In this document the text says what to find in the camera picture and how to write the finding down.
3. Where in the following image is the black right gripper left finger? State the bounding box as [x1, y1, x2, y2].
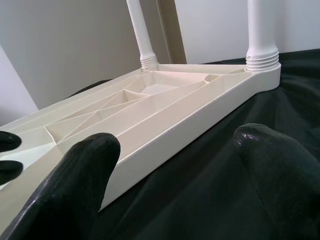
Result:
[0, 132, 121, 240]

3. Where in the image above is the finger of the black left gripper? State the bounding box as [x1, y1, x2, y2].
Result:
[0, 159, 24, 179]
[0, 131, 22, 153]

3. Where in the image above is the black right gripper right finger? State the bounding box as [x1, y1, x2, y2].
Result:
[232, 122, 320, 240]

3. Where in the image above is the white plastic table top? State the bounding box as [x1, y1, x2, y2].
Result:
[0, 63, 283, 213]

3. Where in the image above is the black table cloth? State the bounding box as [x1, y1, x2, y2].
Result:
[66, 48, 320, 240]

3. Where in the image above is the cream door frame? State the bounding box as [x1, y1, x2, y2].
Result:
[156, 0, 188, 65]

